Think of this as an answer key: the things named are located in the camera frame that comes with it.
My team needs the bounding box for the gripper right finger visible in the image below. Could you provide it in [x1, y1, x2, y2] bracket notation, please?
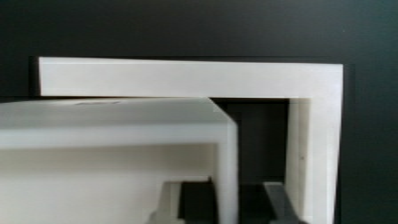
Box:
[256, 182, 301, 224]

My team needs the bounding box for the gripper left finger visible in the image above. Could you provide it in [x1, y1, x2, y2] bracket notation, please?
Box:
[148, 180, 215, 224]

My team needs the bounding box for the white drawer cabinet box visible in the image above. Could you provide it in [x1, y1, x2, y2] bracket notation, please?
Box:
[0, 98, 239, 224]

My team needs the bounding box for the white U-shaped fence frame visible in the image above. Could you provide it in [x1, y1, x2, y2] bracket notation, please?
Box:
[40, 57, 343, 224]

